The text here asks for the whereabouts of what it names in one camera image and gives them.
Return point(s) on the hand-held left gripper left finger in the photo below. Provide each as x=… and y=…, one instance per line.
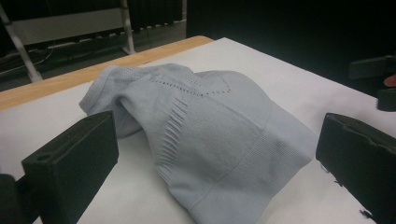
x=71, y=161

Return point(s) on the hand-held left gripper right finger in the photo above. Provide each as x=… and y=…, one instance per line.
x=361, y=165

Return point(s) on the light blue tank top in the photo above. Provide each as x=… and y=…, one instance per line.
x=218, y=133

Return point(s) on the white metal stand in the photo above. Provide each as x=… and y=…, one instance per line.
x=68, y=26

